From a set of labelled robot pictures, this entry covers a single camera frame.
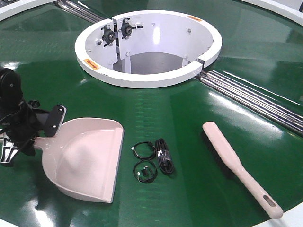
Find black wire loop with connector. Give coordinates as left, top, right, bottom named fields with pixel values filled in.
left=133, top=160, right=158, bottom=183

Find chrome rollers right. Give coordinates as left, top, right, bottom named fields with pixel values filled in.
left=195, top=70, right=303, bottom=136

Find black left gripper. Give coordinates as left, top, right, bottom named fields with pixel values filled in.
left=0, top=99, right=66, bottom=167

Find white rim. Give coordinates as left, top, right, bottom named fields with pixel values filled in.
left=243, top=0, right=303, bottom=26
left=0, top=0, right=55, bottom=21

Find white central conveyor ring housing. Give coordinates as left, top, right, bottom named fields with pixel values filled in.
left=74, top=10, right=223, bottom=88

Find pink plastic dustpan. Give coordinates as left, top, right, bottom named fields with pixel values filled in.
left=34, top=117, right=124, bottom=203

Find white outer rim top left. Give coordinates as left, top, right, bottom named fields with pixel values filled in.
left=0, top=0, right=55, bottom=21

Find green conveyor belt surface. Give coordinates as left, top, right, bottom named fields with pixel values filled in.
left=0, top=0, right=303, bottom=227

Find black cable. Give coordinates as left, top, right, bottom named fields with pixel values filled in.
left=155, top=138, right=175, bottom=175

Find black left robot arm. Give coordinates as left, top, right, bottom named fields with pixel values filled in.
left=0, top=67, right=66, bottom=167

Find chrome rollers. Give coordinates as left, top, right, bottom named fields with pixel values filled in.
left=55, top=0, right=105, bottom=24
left=195, top=70, right=303, bottom=136

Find left black bearing mount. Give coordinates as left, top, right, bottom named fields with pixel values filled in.
left=102, top=24, right=116, bottom=47

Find pink hand brush black bristles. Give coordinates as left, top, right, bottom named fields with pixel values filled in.
left=201, top=122, right=284, bottom=219

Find black bearing mount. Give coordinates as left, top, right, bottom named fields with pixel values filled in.
left=102, top=24, right=116, bottom=47
left=120, top=18, right=143, bottom=39

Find right black bearing mount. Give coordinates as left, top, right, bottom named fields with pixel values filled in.
left=120, top=18, right=143, bottom=39

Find white outer rim top right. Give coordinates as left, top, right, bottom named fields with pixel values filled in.
left=243, top=0, right=303, bottom=26

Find chrome rollers top left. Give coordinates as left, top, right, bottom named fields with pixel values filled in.
left=55, top=0, right=105, bottom=24

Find thin black wire loop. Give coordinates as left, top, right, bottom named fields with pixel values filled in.
left=131, top=141, right=156, bottom=159

